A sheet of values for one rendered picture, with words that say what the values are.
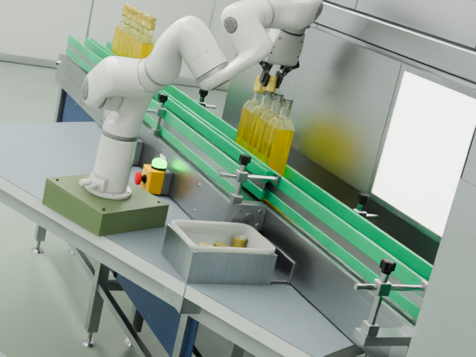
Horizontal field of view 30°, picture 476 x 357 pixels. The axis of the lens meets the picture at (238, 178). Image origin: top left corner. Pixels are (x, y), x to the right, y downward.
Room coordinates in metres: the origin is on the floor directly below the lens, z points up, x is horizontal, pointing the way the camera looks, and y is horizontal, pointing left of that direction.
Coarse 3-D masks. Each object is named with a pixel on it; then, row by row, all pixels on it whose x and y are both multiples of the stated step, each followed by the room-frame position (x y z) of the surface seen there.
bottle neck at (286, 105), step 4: (284, 100) 2.31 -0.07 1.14; (288, 100) 2.31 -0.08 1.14; (292, 100) 2.32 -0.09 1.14; (284, 104) 2.31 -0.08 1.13; (288, 104) 2.31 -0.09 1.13; (292, 104) 2.31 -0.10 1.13; (280, 108) 2.31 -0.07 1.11; (284, 108) 2.31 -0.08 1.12; (288, 108) 2.31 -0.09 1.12; (280, 112) 2.31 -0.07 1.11; (284, 112) 2.30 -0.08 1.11; (288, 112) 2.31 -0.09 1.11; (280, 116) 2.31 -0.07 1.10; (284, 116) 2.30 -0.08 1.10; (288, 116) 2.31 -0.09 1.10
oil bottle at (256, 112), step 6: (258, 108) 2.40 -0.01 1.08; (264, 108) 2.40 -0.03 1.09; (252, 114) 2.41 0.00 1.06; (258, 114) 2.39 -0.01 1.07; (252, 120) 2.41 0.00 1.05; (258, 120) 2.39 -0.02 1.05; (252, 126) 2.40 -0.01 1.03; (246, 132) 2.42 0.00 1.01; (252, 132) 2.39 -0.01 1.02; (246, 138) 2.42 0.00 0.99; (252, 138) 2.39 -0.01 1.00; (246, 144) 2.41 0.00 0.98; (252, 144) 2.39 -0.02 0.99
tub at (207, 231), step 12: (180, 228) 2.04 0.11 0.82; (192, 228) 2.05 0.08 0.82; (204, 228) 2.07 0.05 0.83; (216, 228) 2.09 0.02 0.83; (228, 228) 2.10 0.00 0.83; (240, 228) 2.12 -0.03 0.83; (252, 228) 2.11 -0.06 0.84; (192, 240) 2.05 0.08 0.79; (204, 240) 2.07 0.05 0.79; (216, 240) 2.09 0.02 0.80; (228, 240) 2.10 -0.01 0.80; (252, 240) 2.08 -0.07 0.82; (264, 240) 2.04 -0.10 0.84; (228, 252) 1.94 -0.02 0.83; (240, 252) 1.95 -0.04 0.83; (252, 252) 1.95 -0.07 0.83; (264, 252) 1.97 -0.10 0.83
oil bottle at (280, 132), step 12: (276, 120) 2.30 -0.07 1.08; (288, 120) 2.30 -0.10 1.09; (276, 132) 2.28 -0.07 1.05; (288, 132) 2.30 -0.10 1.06; (264, 144) 2.32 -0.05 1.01; (276, 144) 2.29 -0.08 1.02; (288, 144) 2.30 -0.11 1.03; (264, 156) 2.31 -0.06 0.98; (276, 156) 2.29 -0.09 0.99; (276, 168) 2.29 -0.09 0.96
